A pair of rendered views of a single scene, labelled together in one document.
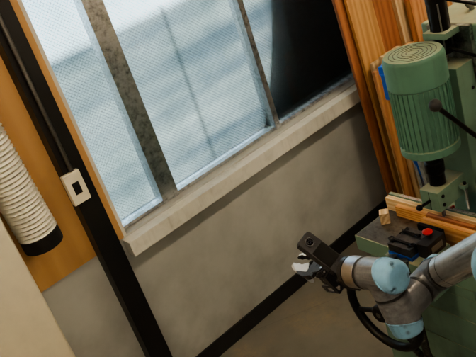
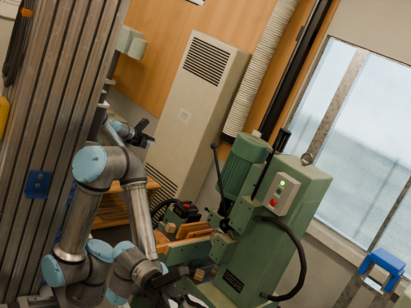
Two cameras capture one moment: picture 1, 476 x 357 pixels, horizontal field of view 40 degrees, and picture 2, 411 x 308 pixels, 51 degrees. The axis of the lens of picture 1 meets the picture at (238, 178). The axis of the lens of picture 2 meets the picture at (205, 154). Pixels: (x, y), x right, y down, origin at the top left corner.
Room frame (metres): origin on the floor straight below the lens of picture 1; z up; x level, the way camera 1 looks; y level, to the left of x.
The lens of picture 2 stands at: (0.79, -2.39, 1.97)
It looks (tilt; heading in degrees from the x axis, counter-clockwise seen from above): 17 degrees down; 67
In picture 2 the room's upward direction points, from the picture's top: 22 degrees clockwise
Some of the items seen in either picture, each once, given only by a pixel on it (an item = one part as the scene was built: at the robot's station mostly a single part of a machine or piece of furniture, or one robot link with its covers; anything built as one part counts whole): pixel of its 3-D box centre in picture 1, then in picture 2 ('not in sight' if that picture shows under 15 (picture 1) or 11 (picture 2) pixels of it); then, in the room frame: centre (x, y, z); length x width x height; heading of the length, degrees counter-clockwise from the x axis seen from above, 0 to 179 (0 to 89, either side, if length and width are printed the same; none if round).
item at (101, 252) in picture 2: not in sight; (95, 260); (1.12, -1.01, 0.98); 0.13 x 0.12 x 0.14; 32
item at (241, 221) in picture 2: not in sight; (246, 214); (1.74, -0.84, 1.22); 0.09 x 0.08 x 0.15; 120
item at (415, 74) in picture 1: (421, 101); (242, 167); (1.76, -0.58, 1.35); 0.18 x 0.18 x 0.31
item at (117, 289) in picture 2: not in sight; (125, 283); (1.17, -1.30, 1.12); 0.11 x 0.08 x 0.11; 32
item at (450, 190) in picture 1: (444, 192); (220, 223); (1.77, -0.60, 1.03); 0.14 x 0.07 x 0.09; 120
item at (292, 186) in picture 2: not in sight; (281, 194); (1.80, -0.93, 1.40); 0.10 x 0.06 x 0.16; 120
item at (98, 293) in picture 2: not in sight; (88, 283); (1.12, -1.01, 0.87); 0.15 x 0.15 x 0.10
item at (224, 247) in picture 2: not in sight; (223, 248); (1.72, -0.82, 1.02); 0.09 x 0.07 x 0.12; 30
